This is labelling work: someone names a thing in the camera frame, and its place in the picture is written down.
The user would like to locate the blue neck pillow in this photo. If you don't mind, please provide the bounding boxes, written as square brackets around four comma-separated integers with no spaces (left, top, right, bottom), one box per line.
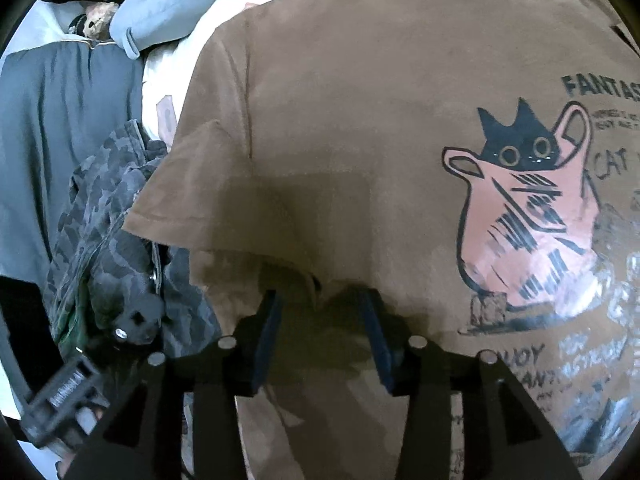
[107,0,271,61]

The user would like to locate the camouflage jacket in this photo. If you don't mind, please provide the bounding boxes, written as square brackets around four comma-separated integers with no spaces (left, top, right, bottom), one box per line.
[42,120,223,361]

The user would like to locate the person's left hand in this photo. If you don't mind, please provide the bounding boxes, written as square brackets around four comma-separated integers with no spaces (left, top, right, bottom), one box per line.
[75,406,106,436]

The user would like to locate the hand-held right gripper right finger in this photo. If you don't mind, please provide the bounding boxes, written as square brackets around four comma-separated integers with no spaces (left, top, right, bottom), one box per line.
[357,285,583,480]

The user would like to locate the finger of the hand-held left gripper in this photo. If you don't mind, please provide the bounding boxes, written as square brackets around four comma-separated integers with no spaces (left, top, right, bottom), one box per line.
[90,272,167,347]

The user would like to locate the grey mattress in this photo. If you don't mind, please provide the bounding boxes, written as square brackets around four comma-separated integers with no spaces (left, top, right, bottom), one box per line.
[0,40,146,411]

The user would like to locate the white duvet with pink patches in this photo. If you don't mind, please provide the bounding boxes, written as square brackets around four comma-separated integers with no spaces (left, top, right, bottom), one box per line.
[140,0,286,151]

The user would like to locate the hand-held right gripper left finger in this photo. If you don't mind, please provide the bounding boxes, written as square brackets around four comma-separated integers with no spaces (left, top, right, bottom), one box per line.
[65,287,286,480]

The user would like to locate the brown printed t-shirt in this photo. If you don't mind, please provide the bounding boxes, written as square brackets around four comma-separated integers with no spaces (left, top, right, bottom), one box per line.
[120,0,640,480]

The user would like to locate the small plush doll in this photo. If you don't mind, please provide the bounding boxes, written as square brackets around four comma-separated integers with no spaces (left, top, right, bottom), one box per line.
[70,2,121,41]

